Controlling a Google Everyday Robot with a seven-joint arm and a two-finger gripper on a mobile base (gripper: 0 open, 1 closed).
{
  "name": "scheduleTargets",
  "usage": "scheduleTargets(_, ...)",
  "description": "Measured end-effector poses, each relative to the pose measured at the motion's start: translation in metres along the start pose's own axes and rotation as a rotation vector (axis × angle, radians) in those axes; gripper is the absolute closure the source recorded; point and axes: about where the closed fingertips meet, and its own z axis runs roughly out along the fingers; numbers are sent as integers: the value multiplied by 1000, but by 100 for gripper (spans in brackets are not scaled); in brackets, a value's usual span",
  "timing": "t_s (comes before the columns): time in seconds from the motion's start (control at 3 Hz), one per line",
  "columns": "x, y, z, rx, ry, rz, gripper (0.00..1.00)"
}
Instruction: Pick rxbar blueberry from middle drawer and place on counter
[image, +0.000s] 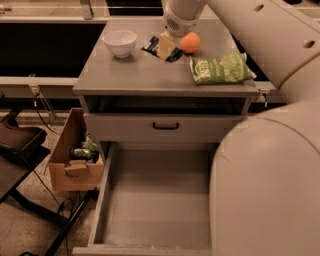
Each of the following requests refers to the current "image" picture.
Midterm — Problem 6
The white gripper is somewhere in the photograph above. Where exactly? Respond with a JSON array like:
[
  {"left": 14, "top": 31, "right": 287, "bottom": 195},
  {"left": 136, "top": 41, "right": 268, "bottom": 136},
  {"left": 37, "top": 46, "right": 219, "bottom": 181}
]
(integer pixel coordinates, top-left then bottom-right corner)
[{"left": 157, "top": 3, "right": 200, "bottom": 60}]

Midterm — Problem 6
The dark blue rxbar wrapper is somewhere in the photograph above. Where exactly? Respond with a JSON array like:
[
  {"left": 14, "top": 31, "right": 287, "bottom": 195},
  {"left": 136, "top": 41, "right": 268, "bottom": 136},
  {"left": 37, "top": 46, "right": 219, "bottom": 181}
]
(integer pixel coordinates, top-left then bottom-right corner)
[{"left": 142, "top": 36, "right": 184, "bottom": 63}]

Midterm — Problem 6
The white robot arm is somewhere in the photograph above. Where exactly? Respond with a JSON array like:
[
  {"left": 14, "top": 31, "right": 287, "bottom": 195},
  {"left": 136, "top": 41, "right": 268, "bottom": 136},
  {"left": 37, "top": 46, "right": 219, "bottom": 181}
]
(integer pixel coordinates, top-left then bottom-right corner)
[{"left": 164, "top": 0, "right": 320, "bottom": 256}]

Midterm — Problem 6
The grey drawer cabinet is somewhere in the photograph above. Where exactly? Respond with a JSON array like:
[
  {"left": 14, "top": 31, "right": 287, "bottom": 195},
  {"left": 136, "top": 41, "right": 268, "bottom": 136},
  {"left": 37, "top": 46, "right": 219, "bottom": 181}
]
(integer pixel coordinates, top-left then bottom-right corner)
[{"left": 74, "top": 17, "right": 258, "bottom": 158}]

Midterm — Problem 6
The open grey drawer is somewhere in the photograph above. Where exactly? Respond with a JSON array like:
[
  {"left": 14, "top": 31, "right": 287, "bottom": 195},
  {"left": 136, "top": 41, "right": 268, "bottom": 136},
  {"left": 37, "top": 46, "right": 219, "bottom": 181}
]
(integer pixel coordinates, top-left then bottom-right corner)
[{"left": 73, "top": 143, "right": 212, "bottom": 256}]

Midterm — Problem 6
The orange fruit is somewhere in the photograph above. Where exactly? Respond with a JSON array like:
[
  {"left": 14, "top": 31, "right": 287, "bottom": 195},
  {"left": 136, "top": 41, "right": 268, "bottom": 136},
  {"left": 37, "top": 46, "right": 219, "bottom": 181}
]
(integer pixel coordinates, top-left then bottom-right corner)
[{"left": 180, "top": 32, "right": 201, "bottom": 54}]

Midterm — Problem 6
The white ceramic bowl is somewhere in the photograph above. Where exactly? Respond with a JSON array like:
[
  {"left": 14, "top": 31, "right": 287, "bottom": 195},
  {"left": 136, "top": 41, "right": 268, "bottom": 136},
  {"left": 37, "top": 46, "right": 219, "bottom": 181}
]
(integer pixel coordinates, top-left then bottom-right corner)
[{"left": 103, "top": 30, "right": 137, "bottom": 58}]

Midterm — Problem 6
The green chip bag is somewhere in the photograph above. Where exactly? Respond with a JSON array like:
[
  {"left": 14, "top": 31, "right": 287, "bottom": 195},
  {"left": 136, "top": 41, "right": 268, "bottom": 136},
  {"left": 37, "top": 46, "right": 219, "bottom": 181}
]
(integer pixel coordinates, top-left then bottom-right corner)
[{"left": 190, "top": 53, "right": 256, "bottom": 85}]

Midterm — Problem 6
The green packet in box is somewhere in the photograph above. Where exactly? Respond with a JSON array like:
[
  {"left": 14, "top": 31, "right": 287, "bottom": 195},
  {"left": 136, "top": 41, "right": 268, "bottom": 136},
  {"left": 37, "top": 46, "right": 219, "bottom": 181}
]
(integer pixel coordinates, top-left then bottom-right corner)
[{"left": 81, "top": 133, "right": 98, "bottom": 152}]

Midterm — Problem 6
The green can in box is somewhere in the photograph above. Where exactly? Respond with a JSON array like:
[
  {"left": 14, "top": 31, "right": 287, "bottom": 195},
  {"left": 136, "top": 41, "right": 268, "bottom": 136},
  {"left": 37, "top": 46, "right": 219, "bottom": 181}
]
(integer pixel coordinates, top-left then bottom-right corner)
[{"left": 70, "top": 148, "right": 92, "bottom": 160}]

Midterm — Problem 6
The cardboard box with items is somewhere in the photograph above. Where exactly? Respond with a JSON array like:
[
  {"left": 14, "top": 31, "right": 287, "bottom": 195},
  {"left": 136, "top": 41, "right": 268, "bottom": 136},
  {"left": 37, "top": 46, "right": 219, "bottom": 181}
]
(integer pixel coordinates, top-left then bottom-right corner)
[{"left": 48, "top": 108, "right": 104, "bottom": 191}]

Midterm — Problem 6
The brown bag on table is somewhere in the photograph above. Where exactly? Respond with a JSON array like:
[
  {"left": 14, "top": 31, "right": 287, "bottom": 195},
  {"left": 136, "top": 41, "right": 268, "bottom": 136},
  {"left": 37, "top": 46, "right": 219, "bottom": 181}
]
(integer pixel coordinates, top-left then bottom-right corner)
[{"left": 0, "top": 117, "right": 47, "bottom": 159}]

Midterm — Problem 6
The black folding table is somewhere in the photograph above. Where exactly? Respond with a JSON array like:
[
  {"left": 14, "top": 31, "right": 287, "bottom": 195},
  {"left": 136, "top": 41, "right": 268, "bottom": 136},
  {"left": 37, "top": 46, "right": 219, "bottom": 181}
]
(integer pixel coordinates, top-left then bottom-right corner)
[{"left": 0, "top": 106, "right": 99, "bottom": 256}]

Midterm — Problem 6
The closed drawer with black handle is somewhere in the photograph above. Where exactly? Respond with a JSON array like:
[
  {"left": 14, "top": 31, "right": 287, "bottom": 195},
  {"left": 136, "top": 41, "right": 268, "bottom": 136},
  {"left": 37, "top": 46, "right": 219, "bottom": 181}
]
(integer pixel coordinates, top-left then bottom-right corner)
[{"left": 84, "top": 113, "right": 245, "bottom": 143}]

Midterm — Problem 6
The black cable left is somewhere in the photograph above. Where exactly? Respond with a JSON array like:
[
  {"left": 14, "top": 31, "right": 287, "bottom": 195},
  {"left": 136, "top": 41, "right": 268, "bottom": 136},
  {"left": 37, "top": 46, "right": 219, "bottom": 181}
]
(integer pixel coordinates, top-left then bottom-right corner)
[{"left": 32, "top": 92, "right": 61, "bottom": 136}]

